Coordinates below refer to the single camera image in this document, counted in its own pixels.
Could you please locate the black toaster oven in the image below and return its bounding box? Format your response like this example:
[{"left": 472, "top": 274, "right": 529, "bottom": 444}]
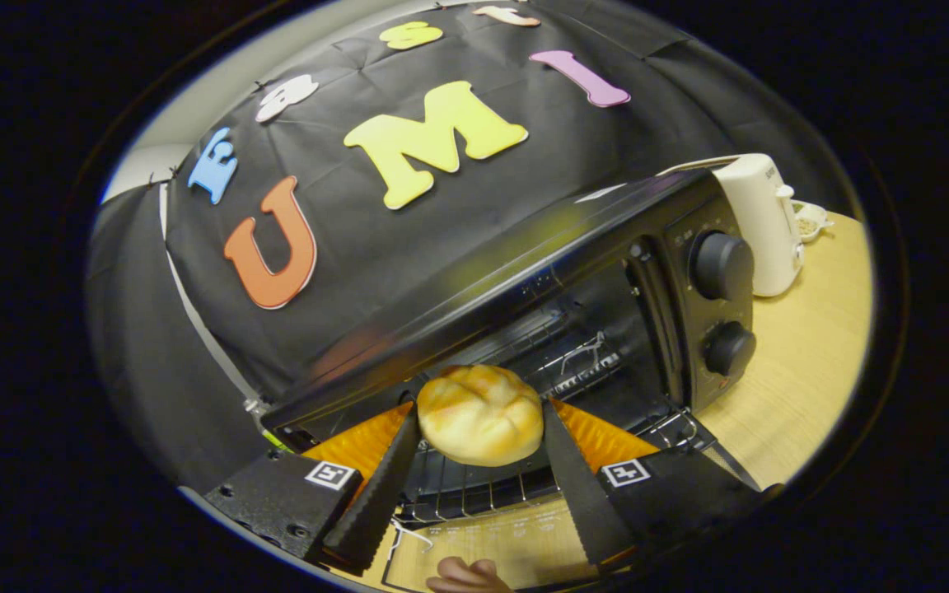
[{"left": 260, "top": 169, "right": 764, "bottom": 592}]

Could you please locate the golden bread bun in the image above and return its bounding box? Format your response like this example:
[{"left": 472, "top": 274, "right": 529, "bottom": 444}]
[{"left": 417, "top": 365, "right": 545, "bottom": 468}]

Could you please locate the small white dish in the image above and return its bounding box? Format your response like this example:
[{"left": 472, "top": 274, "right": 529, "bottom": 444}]
[{"left": 792, "top": 200, "right": 834, "bottom": 244}]

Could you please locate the white slot toaster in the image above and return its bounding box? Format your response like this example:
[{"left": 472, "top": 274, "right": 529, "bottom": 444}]
[{"left": 664, "top": 153, "right": 805, "bottom": 297}]

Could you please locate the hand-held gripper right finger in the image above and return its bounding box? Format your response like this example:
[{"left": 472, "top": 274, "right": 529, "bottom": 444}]
[{"left": 542, "top": 398, "right": 780, "bottom": 569}]

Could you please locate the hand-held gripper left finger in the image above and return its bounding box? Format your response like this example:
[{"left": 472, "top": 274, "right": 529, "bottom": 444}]
[{"left": 204, "top": 402, "right": 422, "bottom": 575}]

